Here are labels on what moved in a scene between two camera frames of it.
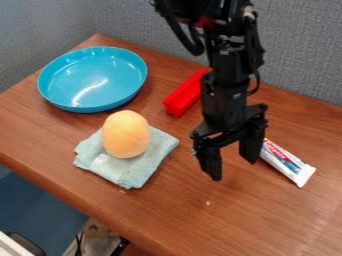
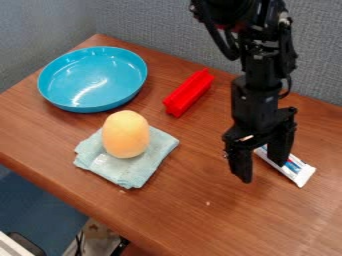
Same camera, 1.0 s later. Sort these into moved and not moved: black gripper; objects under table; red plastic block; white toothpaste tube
Moved: black gripper
Not moved: white toothpaste tube; objects under table; red plastic block
